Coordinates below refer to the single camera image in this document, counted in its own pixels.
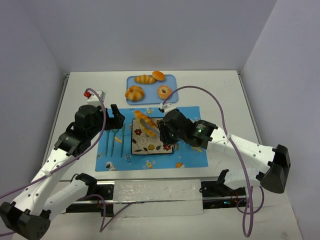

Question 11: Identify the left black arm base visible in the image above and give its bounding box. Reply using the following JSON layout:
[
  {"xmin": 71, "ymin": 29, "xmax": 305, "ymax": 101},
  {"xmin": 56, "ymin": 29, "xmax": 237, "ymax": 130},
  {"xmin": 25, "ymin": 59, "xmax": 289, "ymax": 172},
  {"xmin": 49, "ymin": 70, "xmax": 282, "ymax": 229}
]
[{"xmin": 65, "ymin": 183, "xmax": 114, "ymax": 218}]

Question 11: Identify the round orange bun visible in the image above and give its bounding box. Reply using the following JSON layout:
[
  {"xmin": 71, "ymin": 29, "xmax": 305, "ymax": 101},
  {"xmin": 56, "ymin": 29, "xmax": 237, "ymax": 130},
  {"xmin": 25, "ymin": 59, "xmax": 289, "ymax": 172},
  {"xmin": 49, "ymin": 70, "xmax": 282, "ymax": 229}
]
[{"xmin": 152, "ymin": 70, "xmax": 166, "ymax": 82}]

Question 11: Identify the square floral ceramic plate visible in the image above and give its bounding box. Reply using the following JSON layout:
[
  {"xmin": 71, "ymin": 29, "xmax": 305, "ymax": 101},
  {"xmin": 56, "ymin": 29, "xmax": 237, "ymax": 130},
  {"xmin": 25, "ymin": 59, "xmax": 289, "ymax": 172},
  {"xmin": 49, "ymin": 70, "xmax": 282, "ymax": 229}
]
[{"xmin": 131, "ymin": 119, "xmax": 174, "ymax": 155}]

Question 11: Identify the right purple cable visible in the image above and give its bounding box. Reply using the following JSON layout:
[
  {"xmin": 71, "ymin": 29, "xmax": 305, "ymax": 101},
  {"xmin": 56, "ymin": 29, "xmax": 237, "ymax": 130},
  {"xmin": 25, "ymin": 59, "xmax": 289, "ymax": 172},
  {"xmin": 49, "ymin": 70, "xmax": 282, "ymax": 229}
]
[{"xmin": 159, "ymin": 85, "xmax": 265, "ymax": 238}]

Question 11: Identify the round twisted bread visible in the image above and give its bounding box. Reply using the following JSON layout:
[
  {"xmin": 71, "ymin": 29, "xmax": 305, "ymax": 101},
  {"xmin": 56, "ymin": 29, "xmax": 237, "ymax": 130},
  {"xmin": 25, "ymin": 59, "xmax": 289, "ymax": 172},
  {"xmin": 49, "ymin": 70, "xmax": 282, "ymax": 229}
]
[{"xmin": 125, "ymin": 85, "xmax": 145, "ymax": 102}]

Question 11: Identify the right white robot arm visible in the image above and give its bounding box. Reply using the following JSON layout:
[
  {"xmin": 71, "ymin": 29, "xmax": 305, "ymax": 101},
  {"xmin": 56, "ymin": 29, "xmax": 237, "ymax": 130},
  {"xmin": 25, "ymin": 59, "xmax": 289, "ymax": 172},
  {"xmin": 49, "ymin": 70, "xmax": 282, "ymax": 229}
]
[{"xmin": 158, "ymin": 107, "xmax": 291, "ymax": 194}]

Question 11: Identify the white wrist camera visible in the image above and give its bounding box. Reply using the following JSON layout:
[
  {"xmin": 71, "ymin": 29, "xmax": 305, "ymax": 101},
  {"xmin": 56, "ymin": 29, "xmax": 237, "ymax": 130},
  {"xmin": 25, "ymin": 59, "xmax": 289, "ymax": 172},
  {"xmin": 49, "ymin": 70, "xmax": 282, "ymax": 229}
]
[
  {"xmin": 83, "ymin": 90, "xmax": 106, "ymax": 107},
  {"xmin": 158, "ymin": 103, "xmax": 176, "ymax": 114}
]

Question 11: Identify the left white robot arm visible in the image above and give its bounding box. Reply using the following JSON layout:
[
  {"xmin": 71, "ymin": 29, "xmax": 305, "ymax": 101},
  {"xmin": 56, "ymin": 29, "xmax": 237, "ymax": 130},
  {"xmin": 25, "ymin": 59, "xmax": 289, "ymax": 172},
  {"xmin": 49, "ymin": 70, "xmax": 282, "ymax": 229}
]
[{"xmin": 0, "ymin": 104, "xmax": 125, "ymax": 240}]

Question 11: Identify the light blue tray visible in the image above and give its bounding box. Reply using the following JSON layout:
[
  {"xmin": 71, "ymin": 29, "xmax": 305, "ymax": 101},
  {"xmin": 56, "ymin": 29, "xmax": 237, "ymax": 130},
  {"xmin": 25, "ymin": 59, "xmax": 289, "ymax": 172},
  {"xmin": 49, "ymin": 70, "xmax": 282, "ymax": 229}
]
[{"xmin": 126, "ymin": 74, "xmax": 178, "ymax": 105}]

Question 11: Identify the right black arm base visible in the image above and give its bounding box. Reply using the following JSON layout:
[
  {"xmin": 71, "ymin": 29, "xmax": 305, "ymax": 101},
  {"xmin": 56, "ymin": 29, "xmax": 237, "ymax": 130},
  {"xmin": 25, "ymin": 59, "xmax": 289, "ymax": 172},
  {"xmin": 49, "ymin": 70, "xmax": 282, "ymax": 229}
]
[{"xmin": 199, "ymin": 180, "xmax": 247, "ymax": 210}]

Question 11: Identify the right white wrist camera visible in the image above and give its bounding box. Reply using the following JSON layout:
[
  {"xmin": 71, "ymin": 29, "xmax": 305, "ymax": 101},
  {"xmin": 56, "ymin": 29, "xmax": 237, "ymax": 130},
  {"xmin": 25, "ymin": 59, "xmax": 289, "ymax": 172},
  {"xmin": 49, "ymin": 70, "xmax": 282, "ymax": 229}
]
[{"xmin": 158, "ymin": 103, "xmax": 176, "ymax": 114}]

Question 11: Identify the long striped croissant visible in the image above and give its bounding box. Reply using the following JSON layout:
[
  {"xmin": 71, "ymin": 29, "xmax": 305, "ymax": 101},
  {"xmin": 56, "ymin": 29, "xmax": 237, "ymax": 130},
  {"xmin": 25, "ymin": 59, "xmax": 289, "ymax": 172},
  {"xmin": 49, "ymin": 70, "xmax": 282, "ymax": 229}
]
[{"xmin": 133, "ymin": 110, "xmax": 160, "ymax": 138}]

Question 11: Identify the blue cartoon placemat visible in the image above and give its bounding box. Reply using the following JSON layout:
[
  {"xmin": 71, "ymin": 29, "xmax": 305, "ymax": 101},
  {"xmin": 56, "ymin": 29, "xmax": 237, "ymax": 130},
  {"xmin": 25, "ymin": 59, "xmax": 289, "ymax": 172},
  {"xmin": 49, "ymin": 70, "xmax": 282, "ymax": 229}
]
[{"xmin": 95, "ymin": 108, "xmax": 209, "ymax": 172}]

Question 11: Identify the purple cable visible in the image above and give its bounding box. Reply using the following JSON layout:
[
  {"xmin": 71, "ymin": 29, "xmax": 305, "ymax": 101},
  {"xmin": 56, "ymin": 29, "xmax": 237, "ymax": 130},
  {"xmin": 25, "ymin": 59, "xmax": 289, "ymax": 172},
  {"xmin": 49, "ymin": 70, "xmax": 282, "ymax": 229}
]
[
  {"xmin": 0, "ymin": 87, "xmax": 133, "ymax": 238},
  {"xmin": 159, "ymin": 85, "xmax": 265, "ymax": 238}
]

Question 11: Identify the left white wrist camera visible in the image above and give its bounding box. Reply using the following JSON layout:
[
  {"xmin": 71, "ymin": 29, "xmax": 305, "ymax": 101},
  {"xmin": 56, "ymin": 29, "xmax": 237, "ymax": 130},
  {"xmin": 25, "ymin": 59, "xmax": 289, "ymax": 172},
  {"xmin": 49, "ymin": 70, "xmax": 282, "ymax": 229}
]
[{"xmin": 83, "ymin": 90, "xmax": 106, "ymax": 107}]

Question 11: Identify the small croissant back left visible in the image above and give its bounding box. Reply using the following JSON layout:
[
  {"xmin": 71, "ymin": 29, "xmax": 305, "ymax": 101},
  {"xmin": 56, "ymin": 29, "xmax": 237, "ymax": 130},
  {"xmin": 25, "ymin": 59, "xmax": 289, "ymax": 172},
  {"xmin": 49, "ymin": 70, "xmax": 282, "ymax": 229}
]
[{"xmin": 134, "ymin": 74, "xmax": 156, "ymax": 85}]

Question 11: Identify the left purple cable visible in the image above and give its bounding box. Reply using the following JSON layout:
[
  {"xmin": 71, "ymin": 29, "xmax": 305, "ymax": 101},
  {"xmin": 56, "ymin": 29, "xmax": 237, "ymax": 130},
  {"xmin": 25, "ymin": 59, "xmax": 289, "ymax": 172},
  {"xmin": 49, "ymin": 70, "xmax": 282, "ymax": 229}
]
[{"xmin": 0, "ymin": 87, "xmax": 133, "ymax": 238}]

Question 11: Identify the teal knife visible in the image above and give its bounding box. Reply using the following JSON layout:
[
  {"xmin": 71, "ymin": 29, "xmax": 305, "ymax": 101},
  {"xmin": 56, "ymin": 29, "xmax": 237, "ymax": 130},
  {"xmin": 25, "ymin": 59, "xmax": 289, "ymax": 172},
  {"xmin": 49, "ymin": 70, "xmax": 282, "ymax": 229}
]
[{"xmin": 120, "ymin": 123, "xmax": 126, "ymax": 158}]

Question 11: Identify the teal fork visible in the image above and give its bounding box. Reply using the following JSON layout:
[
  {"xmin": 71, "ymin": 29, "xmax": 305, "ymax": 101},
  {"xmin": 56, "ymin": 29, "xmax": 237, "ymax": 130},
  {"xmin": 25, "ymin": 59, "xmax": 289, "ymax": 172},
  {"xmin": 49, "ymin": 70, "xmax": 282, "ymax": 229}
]
[{"xmin": 105, "ymin": 130, "xmax": 111, "ymax": 156}]

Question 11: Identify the glazed ring donut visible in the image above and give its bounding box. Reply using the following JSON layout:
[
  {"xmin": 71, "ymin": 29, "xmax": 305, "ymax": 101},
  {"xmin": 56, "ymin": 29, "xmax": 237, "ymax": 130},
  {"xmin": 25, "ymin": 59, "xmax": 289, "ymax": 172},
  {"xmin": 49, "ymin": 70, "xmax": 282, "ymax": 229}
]
[{"xmin": 157, "ymin": 85, "xmax": 172, "ymax": 100}]

